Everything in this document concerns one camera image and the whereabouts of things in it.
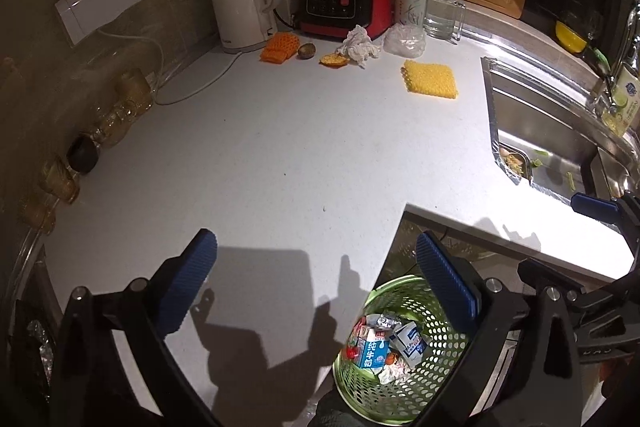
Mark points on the silver pill blister pack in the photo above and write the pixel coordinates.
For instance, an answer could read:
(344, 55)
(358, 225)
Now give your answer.
(383, 322)

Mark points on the yellow foam fruit net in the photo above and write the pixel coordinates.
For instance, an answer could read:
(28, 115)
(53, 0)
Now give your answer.
(429, 79)

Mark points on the stainless steel sink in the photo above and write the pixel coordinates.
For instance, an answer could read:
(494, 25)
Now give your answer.
(569, 148)

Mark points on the amber glass jar back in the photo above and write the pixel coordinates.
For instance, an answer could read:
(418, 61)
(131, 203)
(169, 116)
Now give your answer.
(132, 86)

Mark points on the white ceramic cup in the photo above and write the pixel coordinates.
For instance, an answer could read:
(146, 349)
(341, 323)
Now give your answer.
(410, 12)

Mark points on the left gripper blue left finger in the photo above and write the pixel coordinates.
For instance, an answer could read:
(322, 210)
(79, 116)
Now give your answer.
(178, 280)

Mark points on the clear glass jar middle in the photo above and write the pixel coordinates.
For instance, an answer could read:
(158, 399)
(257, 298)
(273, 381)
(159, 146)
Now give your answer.
(114, 125)

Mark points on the dish soap bottle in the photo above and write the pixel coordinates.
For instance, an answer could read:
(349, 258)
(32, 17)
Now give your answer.
(622, 114)

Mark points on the white tissue back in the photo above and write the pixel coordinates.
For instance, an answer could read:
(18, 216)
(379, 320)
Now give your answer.
(358, 47)

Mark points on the amber glass jar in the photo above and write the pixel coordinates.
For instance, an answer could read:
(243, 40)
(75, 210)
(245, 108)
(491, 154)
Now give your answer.
(56, 184)
(132, 86)

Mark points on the blue white milk carton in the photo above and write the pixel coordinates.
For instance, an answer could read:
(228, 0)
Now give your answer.
(372, 346)

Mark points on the clear crumpled plastic bag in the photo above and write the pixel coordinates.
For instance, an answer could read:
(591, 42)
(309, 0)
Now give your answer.
(406, 40)

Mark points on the green perforated trash basket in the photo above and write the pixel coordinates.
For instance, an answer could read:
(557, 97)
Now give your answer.
(411, 299)

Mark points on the clear glass mug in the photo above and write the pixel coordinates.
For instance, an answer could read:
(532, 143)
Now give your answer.
(443, 19)

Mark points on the dark round lid jar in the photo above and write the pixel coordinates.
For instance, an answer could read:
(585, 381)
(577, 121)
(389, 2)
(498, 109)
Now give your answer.
(83, 154)

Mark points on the red snack wrapper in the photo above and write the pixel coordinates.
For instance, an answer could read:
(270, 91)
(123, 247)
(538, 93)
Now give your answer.
(352, 346)

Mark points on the stained tissue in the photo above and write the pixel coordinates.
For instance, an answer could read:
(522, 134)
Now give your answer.
(394, 373)

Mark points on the orange peel piece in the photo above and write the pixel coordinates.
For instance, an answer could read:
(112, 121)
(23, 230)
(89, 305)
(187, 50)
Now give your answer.
(334, 60)

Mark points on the amber glass jar front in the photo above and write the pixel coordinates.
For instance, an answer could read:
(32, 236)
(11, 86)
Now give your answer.
(56, 184)

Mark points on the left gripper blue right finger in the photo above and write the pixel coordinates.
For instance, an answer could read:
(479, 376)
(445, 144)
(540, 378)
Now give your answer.
(459, 298)

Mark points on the yellow bowl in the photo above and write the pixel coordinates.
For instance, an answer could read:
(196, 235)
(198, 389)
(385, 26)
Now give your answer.
(569, 39)

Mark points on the brown kiwi fruit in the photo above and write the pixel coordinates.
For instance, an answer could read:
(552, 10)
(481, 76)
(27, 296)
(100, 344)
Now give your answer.
(306, 51)

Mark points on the metal tray with food scraps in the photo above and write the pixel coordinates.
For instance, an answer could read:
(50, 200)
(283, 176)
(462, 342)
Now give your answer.
(515, 164)

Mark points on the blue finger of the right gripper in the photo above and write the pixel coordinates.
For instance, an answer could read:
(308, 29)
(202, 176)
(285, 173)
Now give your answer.
(595, 208)

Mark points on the white wall socket cover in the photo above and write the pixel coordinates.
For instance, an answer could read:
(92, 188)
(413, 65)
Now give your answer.
(80, 18)

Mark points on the small orange persimmon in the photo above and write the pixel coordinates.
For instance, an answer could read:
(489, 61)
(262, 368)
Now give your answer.
(392, 359)

